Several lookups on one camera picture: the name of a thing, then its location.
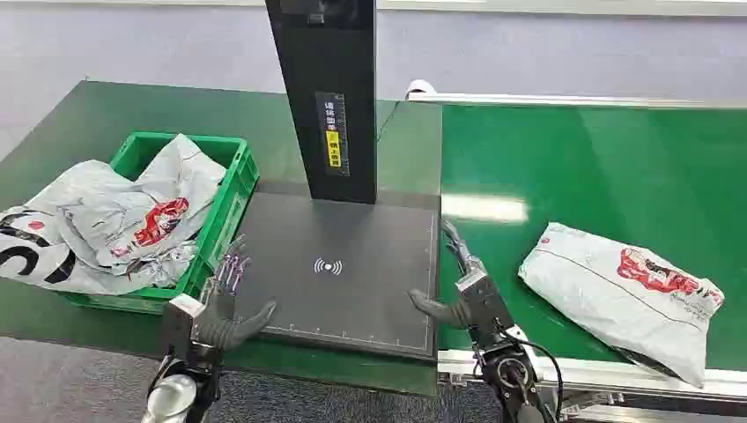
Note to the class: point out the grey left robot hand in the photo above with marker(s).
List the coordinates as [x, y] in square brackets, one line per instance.
[217, 330]

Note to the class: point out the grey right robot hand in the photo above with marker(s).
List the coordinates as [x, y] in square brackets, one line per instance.
[484, 309]

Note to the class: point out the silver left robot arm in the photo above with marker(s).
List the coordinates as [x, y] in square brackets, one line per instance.
[172, 397]

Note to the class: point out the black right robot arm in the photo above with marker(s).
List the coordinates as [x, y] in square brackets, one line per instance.
[510, 373]

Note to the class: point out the crumpled grey parcel red print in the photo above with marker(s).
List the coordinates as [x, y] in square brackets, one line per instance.
[146, 225]

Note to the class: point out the green plastic crate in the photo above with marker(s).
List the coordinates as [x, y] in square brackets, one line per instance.
[230, 195]

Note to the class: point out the flat grey parcel red print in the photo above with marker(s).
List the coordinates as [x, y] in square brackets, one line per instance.
[624, 292]

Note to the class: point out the green conveyor belt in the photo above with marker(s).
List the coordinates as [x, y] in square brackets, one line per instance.
[583, 163]

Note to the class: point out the grey parcel with black letters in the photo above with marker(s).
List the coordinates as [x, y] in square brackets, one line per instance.
[35, 254]

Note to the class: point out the black yellow column label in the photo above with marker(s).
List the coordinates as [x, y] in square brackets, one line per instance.
[332, 134]

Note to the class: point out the white conveyor roller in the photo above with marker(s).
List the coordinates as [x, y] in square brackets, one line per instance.
[420, 87]

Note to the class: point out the black scanner column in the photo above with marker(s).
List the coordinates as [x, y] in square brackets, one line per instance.
[327, 58]

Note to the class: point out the wide aluminium conveyor rail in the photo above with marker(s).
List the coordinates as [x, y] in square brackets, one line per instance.
[589, 373]

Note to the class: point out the black scanner base plate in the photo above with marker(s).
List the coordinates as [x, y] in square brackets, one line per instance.
[350, 298]

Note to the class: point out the thin aluminium conveyor rail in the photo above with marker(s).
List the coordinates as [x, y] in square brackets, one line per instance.
[583, 100]

